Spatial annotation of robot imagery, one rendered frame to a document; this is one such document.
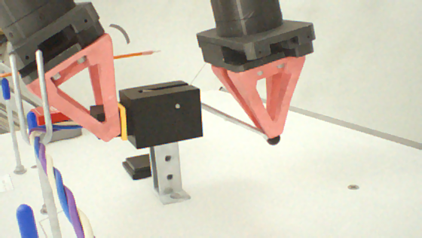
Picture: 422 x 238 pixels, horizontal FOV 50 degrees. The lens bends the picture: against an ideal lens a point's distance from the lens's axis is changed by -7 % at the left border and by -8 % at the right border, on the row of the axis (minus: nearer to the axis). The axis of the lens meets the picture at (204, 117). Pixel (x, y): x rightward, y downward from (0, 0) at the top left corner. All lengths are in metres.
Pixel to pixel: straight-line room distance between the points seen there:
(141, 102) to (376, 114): 1.41
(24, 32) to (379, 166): 0.33
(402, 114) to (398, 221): 1.32
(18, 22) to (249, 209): 0.22
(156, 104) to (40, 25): 0.11
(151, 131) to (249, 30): 0.11
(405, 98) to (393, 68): 0.15
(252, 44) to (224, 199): 0.13
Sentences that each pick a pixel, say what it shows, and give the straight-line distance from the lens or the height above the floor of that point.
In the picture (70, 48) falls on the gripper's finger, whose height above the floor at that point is 1.20.
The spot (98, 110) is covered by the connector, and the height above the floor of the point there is 1.14.
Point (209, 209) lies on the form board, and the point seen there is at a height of 1.04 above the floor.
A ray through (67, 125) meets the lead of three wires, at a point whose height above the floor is 1.16.
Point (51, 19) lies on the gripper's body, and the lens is 0.34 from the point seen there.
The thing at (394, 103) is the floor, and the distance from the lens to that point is 1.71.
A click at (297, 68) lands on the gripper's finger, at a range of 0.41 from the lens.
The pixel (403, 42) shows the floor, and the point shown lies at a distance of 1.86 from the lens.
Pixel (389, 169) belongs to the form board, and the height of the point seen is 0.92.
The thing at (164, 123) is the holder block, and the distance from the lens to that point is 0.37.
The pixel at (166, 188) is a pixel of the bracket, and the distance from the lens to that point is 0.40.
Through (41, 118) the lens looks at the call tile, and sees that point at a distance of 0.59.
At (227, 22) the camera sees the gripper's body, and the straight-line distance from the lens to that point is 0.39.
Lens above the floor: 1.29
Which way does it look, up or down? 33 degrees down
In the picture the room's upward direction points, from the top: 54 degrees counter-clockwise
